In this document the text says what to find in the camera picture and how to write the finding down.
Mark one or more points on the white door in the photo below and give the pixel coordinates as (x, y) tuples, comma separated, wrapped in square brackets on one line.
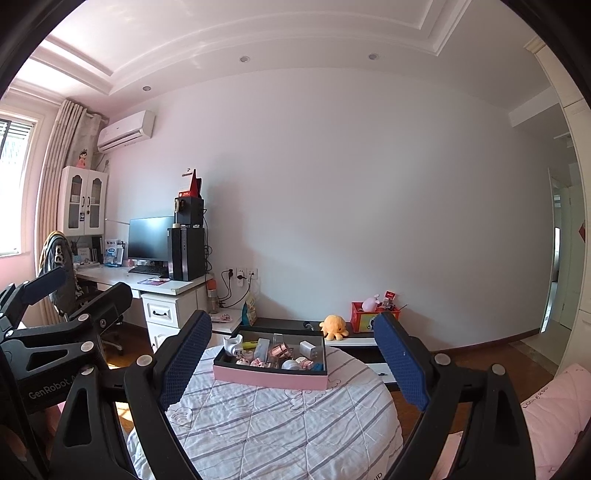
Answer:
[(568, 263)]

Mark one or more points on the white glass door cabinet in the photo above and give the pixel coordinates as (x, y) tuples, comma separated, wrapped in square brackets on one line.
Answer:
[(83, 201)]

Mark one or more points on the blue white box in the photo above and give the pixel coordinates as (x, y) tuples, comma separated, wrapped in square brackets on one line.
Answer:
[(114, 253)]

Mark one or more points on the pink block toy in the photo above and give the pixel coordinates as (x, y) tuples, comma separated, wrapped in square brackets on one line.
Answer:
[(304, 365), (258, 363)]

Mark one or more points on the snack bag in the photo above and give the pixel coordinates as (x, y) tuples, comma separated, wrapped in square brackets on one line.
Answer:
[(250, 311)]

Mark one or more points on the small pink toy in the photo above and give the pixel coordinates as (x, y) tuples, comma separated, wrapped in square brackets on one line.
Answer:
[(224, 317)]

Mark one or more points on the black keyboard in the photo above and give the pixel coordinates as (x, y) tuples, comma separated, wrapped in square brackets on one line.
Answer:
[(147, 269)]

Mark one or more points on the rose gold cylinder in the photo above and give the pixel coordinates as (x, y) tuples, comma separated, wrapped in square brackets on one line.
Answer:
[(279, 350)]

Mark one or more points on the white desk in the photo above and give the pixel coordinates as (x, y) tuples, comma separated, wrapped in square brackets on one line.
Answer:
[(120, 277)]

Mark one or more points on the red boxes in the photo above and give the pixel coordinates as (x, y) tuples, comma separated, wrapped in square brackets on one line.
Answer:
[(193, 187)]

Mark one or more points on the clear plastic box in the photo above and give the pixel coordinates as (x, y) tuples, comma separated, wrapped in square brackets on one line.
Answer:
[(262, 348)]

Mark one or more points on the striped white quilt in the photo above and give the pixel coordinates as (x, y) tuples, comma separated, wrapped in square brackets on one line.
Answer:
[(277, 438)]

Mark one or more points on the red card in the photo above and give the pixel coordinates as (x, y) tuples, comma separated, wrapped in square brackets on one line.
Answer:
[(390, 295)]

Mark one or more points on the white air conditioner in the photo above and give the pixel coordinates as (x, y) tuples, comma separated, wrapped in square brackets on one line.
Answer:
[(125, 130)]

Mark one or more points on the orange octopus plush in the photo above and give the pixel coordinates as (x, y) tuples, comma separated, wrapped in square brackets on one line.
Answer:
[(333, 326)]

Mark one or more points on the window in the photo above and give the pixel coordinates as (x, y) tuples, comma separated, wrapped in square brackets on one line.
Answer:
[(16, 189)]

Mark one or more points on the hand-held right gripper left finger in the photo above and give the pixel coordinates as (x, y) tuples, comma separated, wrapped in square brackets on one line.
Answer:
[(187, 360)]

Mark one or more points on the black office chair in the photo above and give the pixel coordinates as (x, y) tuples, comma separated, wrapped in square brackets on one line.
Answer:
[(60, 258)]

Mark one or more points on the pink mouse pad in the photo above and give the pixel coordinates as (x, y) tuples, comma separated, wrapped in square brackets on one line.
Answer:
[(153, 281)]

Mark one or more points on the bottle with orange cap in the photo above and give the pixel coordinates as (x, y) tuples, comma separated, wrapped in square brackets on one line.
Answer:
[(212, 295)]

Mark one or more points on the pink black storage box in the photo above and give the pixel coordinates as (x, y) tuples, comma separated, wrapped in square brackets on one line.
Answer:
[(268, 377)]

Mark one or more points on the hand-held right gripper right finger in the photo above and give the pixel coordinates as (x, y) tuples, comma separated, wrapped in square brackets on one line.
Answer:
[(401, 360)]

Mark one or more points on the pink whale plush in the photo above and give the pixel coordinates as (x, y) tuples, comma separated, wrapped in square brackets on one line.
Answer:
[(370, 302)]

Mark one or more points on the black computer monitor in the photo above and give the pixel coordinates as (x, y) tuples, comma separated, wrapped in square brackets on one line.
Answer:
[(150, 240)]

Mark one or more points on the red storage crate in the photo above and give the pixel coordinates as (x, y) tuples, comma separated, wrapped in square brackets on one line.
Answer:
[(362, 318)]

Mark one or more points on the black computer tower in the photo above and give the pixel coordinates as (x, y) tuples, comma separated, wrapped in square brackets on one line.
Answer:
[(187, 254)]

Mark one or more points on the black speaker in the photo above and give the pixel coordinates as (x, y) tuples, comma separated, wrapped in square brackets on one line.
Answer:
[(189, 212)]

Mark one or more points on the beige curtain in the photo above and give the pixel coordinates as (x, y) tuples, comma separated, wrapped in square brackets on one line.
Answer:
[(57, 175)]

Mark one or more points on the pink doll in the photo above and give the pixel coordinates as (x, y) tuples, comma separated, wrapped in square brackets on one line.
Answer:
[(82, 158)]

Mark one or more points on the white round ball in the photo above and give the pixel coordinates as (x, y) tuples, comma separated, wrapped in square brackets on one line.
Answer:
[(290, 365)]

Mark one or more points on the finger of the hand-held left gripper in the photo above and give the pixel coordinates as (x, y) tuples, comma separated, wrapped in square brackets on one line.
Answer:
[(44, 286), (106, 304)]

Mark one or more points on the white wardrobe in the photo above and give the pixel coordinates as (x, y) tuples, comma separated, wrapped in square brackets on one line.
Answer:
[(577, 138)]

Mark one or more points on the pink blanket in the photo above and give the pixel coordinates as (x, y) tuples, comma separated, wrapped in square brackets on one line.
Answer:
[(554, 415)]

